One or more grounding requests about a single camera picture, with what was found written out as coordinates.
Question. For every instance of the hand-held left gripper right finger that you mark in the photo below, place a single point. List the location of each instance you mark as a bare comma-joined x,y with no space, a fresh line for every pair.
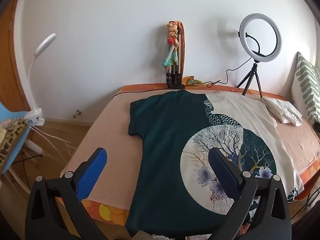
222,170

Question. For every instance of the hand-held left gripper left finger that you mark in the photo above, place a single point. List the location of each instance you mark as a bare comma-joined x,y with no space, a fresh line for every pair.
91,172

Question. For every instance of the teal and cream tree-print t-shirt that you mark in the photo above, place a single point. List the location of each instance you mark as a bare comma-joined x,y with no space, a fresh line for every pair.
162,135

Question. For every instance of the bed with orange patterned sheet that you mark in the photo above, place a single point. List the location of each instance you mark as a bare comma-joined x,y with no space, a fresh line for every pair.
110,211

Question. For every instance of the metal door stopper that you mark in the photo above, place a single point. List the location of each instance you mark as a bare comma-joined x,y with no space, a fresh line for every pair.
77,113

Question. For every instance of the blue chair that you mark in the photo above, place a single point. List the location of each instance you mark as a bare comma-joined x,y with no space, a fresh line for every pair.
17,142

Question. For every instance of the white folded cloth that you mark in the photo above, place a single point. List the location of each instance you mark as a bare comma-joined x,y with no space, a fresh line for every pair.
282,110

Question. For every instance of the leopard print cloth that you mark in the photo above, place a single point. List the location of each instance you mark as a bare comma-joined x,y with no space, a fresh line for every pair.
15,130

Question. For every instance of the small colourful cloth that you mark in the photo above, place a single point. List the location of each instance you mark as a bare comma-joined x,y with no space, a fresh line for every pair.
191,81

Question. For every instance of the folded tripod stand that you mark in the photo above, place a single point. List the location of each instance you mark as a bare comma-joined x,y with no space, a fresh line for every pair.
175,80

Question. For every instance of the green leaf pattern pillow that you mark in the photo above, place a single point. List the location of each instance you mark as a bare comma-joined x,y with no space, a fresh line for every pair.
307,85

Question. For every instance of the orange board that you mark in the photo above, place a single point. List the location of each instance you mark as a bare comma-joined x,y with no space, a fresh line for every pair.
183,55

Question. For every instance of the wooden door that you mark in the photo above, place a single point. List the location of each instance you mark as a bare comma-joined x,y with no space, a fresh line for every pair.
10,80

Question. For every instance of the colourful scarf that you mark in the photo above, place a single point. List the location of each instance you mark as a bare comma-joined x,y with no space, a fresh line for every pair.
171,57

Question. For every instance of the white clip lamp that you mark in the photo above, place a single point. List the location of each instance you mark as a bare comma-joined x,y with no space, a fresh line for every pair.
46,42

